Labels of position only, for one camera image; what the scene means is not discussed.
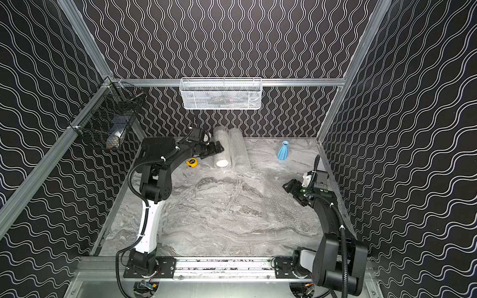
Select clear bubble wrap sheet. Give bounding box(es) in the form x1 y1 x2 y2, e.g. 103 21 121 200
254 189 323 238

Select yellow tape measure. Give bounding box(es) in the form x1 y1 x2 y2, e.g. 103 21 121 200
186 158 198 168

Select white roll in black basket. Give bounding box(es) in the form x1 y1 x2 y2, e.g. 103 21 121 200
106 124 127 149

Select black plastic tool case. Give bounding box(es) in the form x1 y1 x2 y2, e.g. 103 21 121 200
134 137 177 173

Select black wire basket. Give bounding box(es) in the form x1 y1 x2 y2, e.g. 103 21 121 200
72 81 145 150

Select clear bubble wrap roll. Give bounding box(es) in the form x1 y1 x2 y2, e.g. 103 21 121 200
228 128 250 171

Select blue ribbed vase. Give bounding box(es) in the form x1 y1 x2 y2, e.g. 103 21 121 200
277 141 289 161

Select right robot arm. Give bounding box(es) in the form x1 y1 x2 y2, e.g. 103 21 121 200
283 170 368 298

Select bubble white cylinder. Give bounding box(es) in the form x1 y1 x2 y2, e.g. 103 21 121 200
212 125 232 168

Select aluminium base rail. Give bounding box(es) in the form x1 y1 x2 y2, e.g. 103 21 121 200
74 256 377 283

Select white wire mesh basket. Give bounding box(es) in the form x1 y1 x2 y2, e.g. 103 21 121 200
179 77 263 110

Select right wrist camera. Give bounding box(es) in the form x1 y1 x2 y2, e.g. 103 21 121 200
302 171 313 188

